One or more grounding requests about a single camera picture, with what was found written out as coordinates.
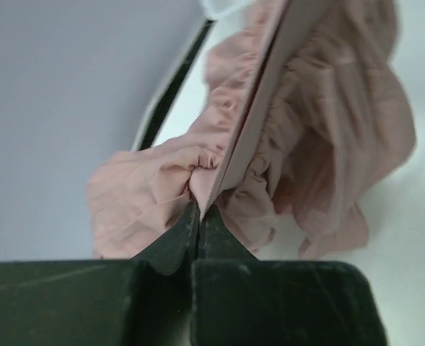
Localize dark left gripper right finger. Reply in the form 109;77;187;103
192;207;387;346

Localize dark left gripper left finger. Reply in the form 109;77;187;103
0;205;198;345

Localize pink skirt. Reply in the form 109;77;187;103
87;1;416;260

